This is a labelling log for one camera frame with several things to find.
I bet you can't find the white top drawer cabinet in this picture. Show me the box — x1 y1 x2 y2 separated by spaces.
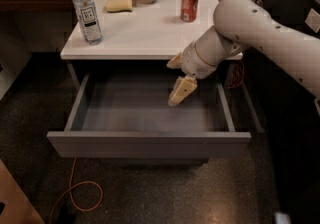
61 0 218 73

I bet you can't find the red soda can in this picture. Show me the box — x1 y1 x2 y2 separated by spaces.
180 0 198 22

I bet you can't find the orange floor cable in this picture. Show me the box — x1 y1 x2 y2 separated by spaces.
48 158 104 224

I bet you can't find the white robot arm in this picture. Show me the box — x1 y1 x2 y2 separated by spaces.
167 0 320 106

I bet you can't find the clear blue plastic water bottle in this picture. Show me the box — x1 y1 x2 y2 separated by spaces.
72 0 102 45

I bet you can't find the grey top drawer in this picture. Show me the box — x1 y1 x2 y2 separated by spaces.
47 73 251 159

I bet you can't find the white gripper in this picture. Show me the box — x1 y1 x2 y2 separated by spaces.
166 41 217 106

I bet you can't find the yellow sponge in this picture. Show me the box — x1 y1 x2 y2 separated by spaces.
106 0 133 12

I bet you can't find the wooden board corner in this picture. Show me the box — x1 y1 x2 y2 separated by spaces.
0 160 45 224

